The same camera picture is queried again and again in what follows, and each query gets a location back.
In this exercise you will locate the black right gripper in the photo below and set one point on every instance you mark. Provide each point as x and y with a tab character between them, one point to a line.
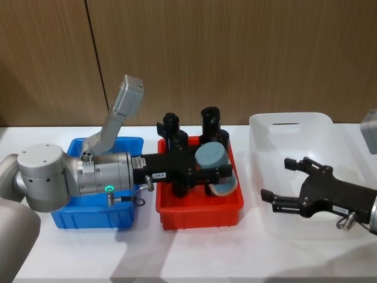
327	194

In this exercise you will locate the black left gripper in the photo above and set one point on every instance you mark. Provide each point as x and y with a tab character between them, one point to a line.
165	169

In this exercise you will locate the grey-blue cylinder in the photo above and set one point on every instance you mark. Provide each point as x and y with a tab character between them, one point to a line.
210	157

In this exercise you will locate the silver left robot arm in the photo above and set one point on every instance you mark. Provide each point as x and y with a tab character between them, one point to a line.
44	177

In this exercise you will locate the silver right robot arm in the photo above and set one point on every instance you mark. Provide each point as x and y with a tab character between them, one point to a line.
369	132

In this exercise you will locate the grey-blue disc with beige rim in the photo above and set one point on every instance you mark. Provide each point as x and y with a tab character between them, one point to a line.
225	187

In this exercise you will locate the black cylinder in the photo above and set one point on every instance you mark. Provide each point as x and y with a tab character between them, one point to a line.
180	141
224	138

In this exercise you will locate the white plastic basket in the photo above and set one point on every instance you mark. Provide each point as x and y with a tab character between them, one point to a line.
294	141

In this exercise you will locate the red plastic bin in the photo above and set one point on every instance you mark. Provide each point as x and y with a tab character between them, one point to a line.
194	215

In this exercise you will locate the black round-topped part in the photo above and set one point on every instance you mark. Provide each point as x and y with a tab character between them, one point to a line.
210	121

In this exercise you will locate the black part with forked top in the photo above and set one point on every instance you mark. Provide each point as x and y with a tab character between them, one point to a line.
171	123

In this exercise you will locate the blue plastic bin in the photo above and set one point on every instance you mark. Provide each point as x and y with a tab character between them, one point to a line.
88	218

